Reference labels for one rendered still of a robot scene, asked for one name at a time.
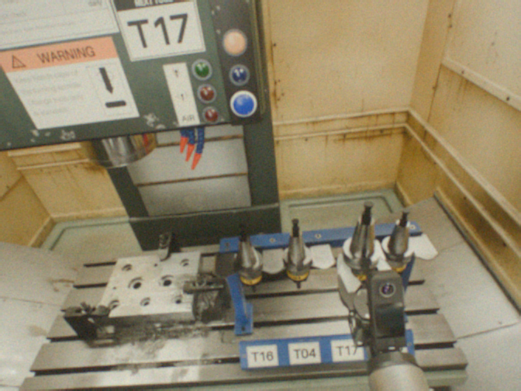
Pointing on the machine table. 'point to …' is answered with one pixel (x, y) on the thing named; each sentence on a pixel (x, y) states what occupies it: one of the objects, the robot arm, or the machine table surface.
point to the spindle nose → (119, 150)
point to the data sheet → (53, 20)
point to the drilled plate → (186, 306)
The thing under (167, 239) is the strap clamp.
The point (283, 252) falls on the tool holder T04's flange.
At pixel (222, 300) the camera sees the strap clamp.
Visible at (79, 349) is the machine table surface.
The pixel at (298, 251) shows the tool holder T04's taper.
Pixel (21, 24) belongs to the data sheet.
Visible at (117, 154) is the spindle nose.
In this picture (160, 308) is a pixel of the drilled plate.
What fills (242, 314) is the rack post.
